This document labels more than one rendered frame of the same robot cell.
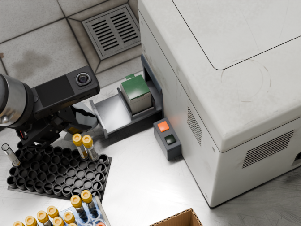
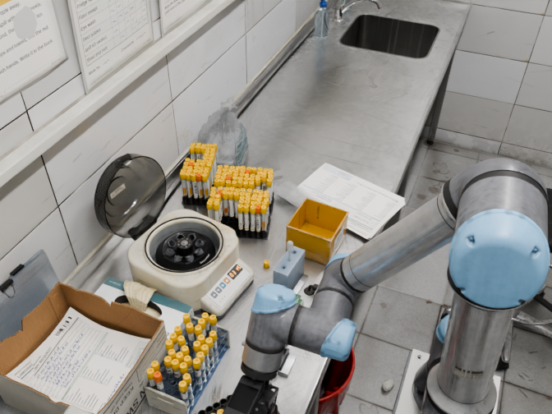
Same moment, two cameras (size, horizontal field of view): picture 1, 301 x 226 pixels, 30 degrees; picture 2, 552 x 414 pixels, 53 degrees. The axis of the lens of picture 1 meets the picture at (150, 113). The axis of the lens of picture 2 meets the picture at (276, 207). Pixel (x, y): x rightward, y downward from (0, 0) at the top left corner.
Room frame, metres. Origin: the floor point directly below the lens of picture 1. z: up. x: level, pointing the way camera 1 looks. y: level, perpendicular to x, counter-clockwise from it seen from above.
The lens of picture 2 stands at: (0.84, -0.21, 2.01)
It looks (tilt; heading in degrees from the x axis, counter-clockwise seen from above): 41 degrees down; 133
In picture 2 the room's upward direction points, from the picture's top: 1 degrees clockwise
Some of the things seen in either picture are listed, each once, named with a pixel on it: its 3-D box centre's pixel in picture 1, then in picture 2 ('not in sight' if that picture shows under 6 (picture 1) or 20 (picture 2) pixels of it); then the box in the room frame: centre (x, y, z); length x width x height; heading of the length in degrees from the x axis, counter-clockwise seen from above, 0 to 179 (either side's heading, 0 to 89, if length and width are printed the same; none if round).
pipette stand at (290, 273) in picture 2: not in sight; (288, 273); (0.21, 0.53, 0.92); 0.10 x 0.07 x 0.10; 105
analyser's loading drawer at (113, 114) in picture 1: (148, 96); not in sight; (0.49, 0.00, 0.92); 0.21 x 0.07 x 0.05; 110
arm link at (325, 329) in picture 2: not in sight; (325, 326); (0.48, 0.31, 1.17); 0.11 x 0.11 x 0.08; 23
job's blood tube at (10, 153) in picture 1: (12, 157); not in sight; (0.39, 0.25, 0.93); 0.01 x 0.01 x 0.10
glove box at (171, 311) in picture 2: not in sight; (141, 309); (0.03, 0.20, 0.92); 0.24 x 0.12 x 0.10; 20
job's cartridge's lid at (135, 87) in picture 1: (134, 85); not in sight; (0.48, 0.02, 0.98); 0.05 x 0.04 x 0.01; 20
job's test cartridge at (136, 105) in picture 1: (135, 94); not in sight; (0.48, 0.02, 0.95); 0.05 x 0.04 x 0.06; 20
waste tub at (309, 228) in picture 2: not in sight; (316, 232); (0.16, 0.70, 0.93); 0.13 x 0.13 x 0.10; 16
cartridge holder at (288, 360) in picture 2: not in sight; (273, 357); (0.34, 0.33, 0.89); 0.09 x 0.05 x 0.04; 20
